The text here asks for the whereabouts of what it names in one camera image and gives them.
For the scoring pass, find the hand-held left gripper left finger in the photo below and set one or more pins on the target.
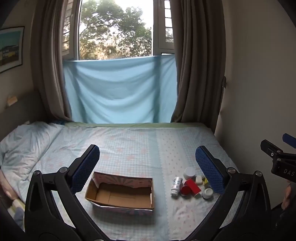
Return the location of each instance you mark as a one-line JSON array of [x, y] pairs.
[[86, 169]]

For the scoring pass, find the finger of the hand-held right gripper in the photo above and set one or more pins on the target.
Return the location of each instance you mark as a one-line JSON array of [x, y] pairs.
[[270, 148], [289, 140]]

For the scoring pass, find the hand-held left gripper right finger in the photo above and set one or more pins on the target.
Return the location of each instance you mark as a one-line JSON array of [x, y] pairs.
[[210, 171]]

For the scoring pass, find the small white rounded case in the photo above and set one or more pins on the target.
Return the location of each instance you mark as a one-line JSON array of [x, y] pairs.
[[198, 180]]

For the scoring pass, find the plain white round jar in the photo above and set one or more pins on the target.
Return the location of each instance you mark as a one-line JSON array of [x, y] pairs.
[[189, 172]]

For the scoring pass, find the small white jar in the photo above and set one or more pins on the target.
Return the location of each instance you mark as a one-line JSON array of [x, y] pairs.
[[207, 193]]

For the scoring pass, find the red rectangular carton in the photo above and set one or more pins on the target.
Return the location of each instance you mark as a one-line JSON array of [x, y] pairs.
[[193, 186]]

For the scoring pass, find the red round cap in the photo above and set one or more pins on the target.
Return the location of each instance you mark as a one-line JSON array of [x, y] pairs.
[[185, 190]]

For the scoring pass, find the white plastic bottle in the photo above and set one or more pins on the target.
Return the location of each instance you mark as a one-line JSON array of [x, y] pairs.
[[176, 186]]

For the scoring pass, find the cardboard box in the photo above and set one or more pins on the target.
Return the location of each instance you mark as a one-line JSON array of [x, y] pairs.
[[120, 197]]

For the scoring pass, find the person's right hand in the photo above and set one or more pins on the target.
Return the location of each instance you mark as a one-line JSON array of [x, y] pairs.
[[289, 195]]

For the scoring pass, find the dark blue patterned cloth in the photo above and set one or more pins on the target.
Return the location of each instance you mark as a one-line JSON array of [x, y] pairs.
[[58, 122]]

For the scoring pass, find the bed with checked floral sheet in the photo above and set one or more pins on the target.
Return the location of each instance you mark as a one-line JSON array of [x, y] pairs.
[[138, 150]]

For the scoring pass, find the pale blue pillow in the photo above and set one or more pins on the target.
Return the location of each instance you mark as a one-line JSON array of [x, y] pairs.
[[25, 146]]

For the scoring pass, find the grey headboard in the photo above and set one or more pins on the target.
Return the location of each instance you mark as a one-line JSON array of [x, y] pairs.
[[27, 109]]

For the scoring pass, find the light blue hanging cloth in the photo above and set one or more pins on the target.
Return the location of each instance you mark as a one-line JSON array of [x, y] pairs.
[[120, 90]]

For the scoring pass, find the small tan object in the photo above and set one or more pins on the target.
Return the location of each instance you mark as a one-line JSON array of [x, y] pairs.
[[11, 100]]

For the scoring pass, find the grey-brown curtain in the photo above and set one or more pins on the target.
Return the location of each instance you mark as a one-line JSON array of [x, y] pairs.
[[198, 58], [53, 58]]

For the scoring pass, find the framed wall picture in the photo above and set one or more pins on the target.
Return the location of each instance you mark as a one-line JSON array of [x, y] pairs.
[[10, 48]]

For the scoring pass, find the window with white frame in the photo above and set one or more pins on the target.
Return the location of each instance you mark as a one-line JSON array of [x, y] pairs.
[[115, 27]]

